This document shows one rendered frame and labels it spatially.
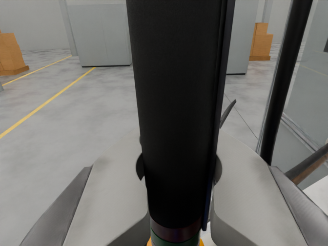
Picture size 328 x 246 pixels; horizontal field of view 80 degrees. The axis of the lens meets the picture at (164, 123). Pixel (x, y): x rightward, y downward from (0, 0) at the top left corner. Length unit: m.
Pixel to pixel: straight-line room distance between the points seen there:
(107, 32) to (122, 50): 0.72
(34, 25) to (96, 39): 7.21
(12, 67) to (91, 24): 2.94
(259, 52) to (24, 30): 12.46
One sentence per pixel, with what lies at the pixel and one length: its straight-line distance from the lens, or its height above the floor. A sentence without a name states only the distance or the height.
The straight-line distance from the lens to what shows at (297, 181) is 0.29.
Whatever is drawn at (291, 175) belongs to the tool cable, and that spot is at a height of 1.43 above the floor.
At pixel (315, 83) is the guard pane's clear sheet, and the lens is 1.26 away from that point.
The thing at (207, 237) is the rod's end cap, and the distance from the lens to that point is 0.21.
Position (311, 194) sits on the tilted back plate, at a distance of 0.59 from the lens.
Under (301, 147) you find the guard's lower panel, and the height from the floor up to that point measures 0.93.
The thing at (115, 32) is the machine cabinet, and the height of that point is 1.11.
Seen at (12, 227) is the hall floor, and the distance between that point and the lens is 2.36.
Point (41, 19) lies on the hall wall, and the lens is 14.13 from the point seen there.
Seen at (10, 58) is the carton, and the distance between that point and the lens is 8.37.
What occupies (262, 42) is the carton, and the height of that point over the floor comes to 0.60.
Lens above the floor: 1.59
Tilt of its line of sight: 29 degrees down
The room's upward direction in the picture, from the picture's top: 2 degrees counter-clockwise
